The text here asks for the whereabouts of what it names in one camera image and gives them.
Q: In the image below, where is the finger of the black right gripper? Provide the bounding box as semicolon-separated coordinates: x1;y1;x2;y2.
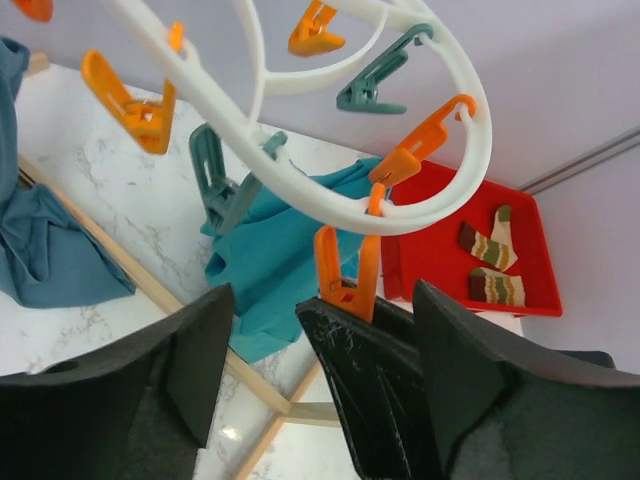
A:
372;297;416;345
296;298;430;479

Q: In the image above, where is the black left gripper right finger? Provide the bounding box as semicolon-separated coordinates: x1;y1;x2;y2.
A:
413;282;639;479

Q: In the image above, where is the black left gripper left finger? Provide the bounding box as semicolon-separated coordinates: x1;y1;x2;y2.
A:
0;282;236;480

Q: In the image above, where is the striped sock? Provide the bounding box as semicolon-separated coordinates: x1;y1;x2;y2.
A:
469;267;526;307
458;204;518;273

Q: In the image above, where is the white round clip hanger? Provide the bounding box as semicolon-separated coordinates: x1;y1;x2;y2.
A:
99;0;494;237

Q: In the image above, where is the red plastic bin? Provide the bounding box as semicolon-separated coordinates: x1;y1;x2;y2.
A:
382;181;563;317

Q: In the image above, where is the teal hanging cloth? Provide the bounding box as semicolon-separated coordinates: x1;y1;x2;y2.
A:
200;156;401;365

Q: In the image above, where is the orange clothespin holding cloth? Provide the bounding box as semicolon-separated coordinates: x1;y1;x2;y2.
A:
369;94;476;189

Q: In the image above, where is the dark blue cloth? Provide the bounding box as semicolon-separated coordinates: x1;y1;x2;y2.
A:
1;37;136;309

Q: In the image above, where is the teal clothespin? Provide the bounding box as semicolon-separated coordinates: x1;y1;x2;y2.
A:
189;124;262;237
336;23;433;115

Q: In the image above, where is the teal clothespin far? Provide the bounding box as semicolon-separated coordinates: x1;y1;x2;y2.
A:
336;23;433;115

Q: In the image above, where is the orange clothespin top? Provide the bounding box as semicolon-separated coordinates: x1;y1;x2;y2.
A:
288;0;346;57

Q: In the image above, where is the wooden drying rack frame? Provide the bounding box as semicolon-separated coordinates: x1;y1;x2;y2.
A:
17;52;346;480

